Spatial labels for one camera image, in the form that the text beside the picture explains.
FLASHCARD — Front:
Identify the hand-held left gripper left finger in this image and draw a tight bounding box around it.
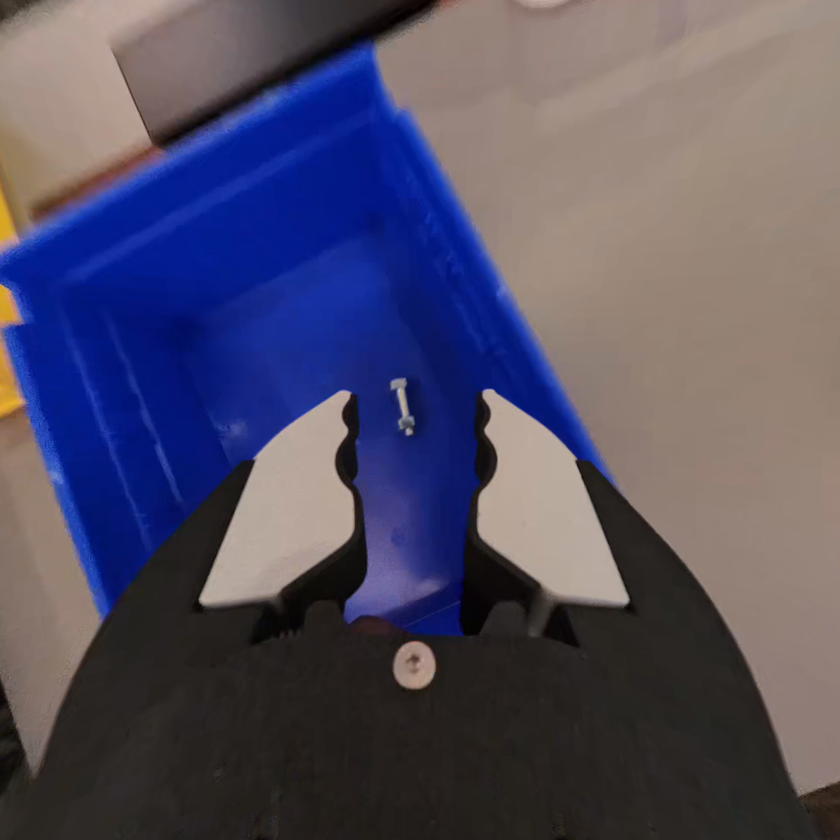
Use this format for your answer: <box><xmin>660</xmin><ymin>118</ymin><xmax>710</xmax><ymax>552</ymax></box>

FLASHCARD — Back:
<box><xmin>199</xmin><ymin>390</ymin><xmax>368</xmax><ymax>631</ymax></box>

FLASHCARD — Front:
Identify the blue plastic bin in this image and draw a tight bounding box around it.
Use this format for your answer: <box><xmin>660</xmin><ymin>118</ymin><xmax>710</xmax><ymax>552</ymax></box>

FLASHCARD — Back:
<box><xmin>0</xmin><ymin>42</ymin><xmax>614</xmax><ymax>637</ymax></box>

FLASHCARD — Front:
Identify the steel bolt with nut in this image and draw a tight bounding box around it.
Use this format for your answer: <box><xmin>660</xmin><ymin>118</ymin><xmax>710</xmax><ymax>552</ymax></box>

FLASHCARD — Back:
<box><xmin>390</xmin><ymin>377</ymin><xmax>416</xmax><ymax>437</ymax></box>

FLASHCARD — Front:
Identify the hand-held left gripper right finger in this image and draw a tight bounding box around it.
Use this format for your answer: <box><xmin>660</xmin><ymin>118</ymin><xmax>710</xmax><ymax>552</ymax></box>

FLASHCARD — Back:
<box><xmin>461</xmin><ymin>388</ymin><xmax>631</xmax><ymax>634</ymax></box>

